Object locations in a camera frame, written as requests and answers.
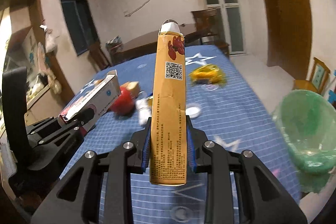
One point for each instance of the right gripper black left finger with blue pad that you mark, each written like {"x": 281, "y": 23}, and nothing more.
{"x": 76, "y": 197}

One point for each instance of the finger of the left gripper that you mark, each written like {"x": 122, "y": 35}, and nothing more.
{"x": 83, "y": 129}
{"x": 82, "y": 117}

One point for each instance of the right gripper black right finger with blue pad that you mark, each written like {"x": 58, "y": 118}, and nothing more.
{"x": 239, "y": 183}

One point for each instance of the white pink medicine box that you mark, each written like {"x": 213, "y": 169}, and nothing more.
{"x": 98, "y": 94}

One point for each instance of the tall orange paper carton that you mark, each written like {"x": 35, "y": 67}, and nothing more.
{"x": 168, "y": 141}

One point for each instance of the green plastic trash bag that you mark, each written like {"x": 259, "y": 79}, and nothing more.
{"x": 307, "y": 124}

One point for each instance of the red apple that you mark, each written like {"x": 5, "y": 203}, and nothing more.
{"x": 124, "y": 104}

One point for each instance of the white face mask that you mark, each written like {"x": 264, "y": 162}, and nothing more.
{"x": 144, "y": 111}

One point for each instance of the tan sponge block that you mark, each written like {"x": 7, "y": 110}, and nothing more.
{"x": 133, "y": 87}

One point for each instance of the dark wooden chair left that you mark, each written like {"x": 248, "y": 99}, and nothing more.
{"x": 99, "y": 56}

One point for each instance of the dark wooden chair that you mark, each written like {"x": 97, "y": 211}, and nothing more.
{"x": 209, "y": 29}
{"x": 99, "y": 56}

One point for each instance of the dark round wooden table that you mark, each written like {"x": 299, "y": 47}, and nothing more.
{"x": 147, "y": 43}

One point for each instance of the dark blue window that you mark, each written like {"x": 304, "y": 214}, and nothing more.
{"x": 80, "y": 24}

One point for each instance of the yellow crumpled plastic wrapper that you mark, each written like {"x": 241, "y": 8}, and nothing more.
{"x": 208, "y": 74}

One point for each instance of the small wooden chair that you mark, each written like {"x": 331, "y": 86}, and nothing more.
{"x": 317, "y": 80}

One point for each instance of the brown wooden door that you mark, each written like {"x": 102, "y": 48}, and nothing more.
{"x": 289, "y": 35}

